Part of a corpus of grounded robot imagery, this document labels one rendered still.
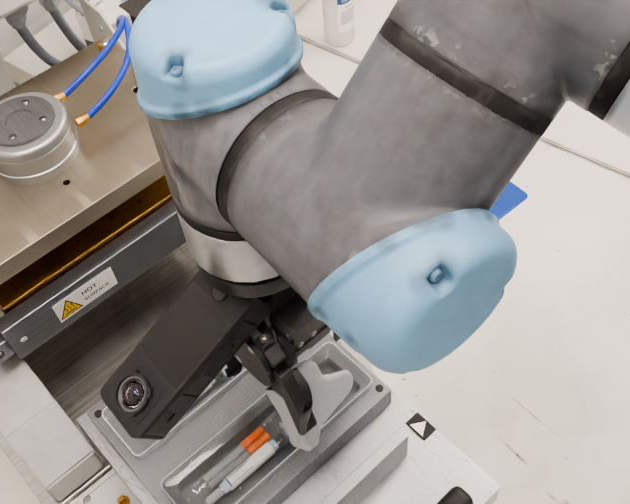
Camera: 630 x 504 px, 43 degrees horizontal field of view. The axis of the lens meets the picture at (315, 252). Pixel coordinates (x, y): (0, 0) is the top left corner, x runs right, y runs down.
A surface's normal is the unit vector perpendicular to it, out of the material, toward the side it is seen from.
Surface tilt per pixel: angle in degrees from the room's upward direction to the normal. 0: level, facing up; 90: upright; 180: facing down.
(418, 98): 47
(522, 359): 0
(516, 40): 61
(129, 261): 90
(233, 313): 28
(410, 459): 0
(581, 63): 89
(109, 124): 0
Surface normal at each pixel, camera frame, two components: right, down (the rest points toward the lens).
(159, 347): -0.40, -0.25
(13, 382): -0.07, -0.59
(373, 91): -0.70, -0.14
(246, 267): -0.06, 0.80
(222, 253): -0.36, 0.76
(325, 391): 0.62, 0.36
